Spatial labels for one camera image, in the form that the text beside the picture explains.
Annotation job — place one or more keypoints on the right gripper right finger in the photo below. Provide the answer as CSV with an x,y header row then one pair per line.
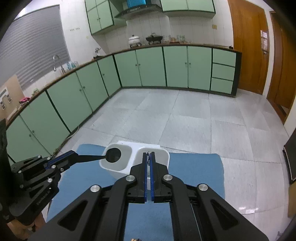
x,y
198,212

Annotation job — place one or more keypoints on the black glass cabinet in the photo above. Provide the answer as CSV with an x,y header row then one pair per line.
x,y
289,151

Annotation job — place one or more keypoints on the left hand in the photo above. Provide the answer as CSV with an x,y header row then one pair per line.
x,y
21,231

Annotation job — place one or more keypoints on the green upper cabinets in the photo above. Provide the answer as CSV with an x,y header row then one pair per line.
x,y
104,16

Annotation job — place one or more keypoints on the green lower kitchen cabinets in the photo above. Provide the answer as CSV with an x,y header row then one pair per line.
x,y
41,126

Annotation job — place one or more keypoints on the blue table cloth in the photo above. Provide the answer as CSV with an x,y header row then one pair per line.
x,y
149,221

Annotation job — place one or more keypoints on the white utensil holder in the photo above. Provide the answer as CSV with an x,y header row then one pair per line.
x,y
131,155

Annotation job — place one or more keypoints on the range hood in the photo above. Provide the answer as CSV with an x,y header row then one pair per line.
x,y
130,9

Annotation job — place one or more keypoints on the white cooking pot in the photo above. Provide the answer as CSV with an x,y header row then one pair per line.
x,y
134,41

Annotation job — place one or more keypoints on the black wok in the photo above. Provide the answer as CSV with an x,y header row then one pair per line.
x,y
154,39

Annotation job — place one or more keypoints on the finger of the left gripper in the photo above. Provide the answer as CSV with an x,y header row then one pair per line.
x,y
69,158
63,166

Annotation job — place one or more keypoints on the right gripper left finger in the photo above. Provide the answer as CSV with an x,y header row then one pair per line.
x,y
100,212

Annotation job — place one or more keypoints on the brown wooden door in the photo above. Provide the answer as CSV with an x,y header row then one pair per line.
x,y
248,21
281,92

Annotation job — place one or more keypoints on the window blind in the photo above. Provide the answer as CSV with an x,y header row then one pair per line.
x,y
33,46

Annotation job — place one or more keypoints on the metal spoon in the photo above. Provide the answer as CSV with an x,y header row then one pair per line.
x,y
112,155

